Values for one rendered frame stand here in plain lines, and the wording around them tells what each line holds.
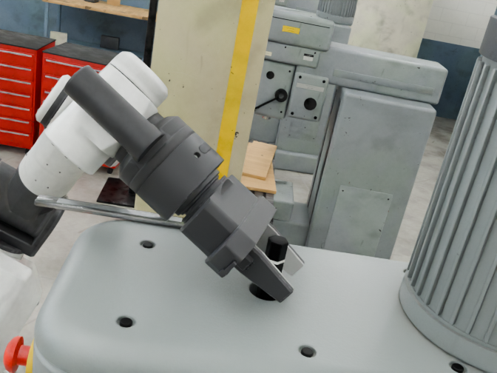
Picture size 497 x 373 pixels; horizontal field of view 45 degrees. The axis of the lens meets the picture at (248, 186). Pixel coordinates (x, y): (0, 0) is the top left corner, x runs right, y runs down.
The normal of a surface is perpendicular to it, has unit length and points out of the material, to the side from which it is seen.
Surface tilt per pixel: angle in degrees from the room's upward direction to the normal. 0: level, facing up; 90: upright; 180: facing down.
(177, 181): 72
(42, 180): 110
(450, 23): 90
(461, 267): 90
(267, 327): 0
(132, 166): 94
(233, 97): 90
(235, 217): 30
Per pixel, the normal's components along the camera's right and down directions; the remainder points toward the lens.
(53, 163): -0.16, 0.66
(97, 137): 0.08, -0.03
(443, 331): -0.78, 0.11
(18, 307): 0.83, 0.29
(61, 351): -0.32, -0.16
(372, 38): 0.02, 0.40
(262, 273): -0.27, 0.34
